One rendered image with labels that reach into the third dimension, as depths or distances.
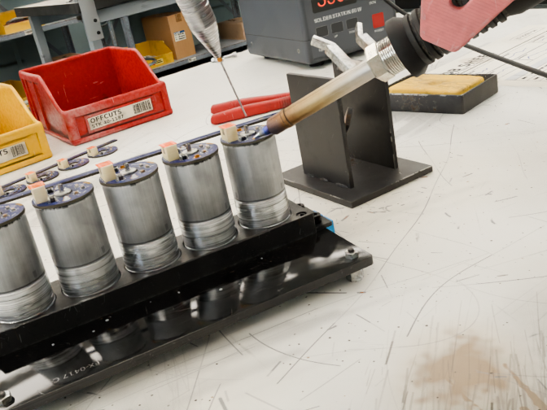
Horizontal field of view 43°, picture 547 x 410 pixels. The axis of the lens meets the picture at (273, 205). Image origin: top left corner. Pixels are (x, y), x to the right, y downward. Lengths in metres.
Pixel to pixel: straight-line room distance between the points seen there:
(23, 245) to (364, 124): 0.21
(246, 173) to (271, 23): 0.48
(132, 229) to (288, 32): 0.48
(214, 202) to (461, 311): 0.11
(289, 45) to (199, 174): 0.46
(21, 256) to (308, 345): 0.12
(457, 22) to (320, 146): 0.16
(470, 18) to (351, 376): 0.13
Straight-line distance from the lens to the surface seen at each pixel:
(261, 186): 0.31
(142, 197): 0.29
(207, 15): 0.27
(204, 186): 0.29
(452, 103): 0.50
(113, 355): 0.27
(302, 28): 0.71
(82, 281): 0.29
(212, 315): 0.27
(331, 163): 0.39
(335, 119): 0.37
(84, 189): 0.29
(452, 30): 0.26
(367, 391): 0.24
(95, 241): 0.29
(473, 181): 0.39
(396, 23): 0.27
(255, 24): 0.81
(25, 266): 0.29
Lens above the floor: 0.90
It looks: 22 degrees down
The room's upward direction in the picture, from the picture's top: 11 degrees counter-clockwise
